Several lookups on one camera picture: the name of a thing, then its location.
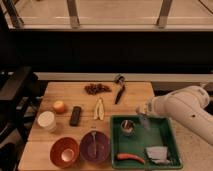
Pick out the blue sponge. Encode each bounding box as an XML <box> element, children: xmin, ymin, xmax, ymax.
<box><xmin>140</xmin><ymin>115</ymin><xmax>150</xmax><ymax>130</ymax></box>

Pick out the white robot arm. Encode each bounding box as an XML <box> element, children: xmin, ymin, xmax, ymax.
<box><xmin>135</xmin><ymin>86</ymin><xmax>213</xmax><ymax>146</ymax></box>

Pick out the green plastic tray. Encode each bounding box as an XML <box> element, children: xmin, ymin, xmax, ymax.
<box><xmin>110</xmin><ymin>115</ymin><xmax>183</xmax><ymax>170</ymax></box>

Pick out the small metal cup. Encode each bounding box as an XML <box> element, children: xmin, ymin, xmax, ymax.
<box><xmin>120</xmin><ymin>120</ymin><xmax>135</xmax><ymax>136</ymax></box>

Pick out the grey folded cloth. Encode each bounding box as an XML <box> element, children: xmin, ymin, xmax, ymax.
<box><xmin>145</xmin><ymin>146</ymin><xmax>170</xmax><ymax>164</ymax></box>

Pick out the orange carrot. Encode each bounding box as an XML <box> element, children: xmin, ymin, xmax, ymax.
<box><xmin>116</xmin><ymin>153</ymin><xmax>145</xmax><ymax>164</ymax></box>

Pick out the metal fork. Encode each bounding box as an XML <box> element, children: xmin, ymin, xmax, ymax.
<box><xmin>91</xmin><ymin>131</ymin><xmax>97</xmax><ymax>158</ymax></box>

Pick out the black remote control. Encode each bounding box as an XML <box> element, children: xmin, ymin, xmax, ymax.
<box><xmin>69</xmin><ymin>106</ymin><xmax>82</xmax><ymax>126</ymax></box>

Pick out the purple bowl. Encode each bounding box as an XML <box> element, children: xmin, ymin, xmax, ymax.
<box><xmin>80</xmin><ymin>131</ymin><xmax>110</xmax><ymax>164</ymax></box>

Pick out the orange fruit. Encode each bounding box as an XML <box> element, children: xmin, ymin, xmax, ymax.
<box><xmin>53</xmin><ymin>100</ymin><xmax>66</xmax><ymax>114</ymax></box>

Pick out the orange bowl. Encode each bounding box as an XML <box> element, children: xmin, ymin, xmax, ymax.
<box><xmin>50</xmin><ymin>137</ymin><xmax>79</xmax><ymax>169</ymax></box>

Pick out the white lidded jar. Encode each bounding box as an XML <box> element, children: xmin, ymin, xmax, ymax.
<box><xmin>37</xmin><ymin>111</ymin><xmax>56</xmax><ymax>132</ymax></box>

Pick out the black chair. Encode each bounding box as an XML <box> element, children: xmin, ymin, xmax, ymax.
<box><xmin>0</xmin><ymin>67</ymin><xmax>41</xmax><ymax>171</ymax></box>

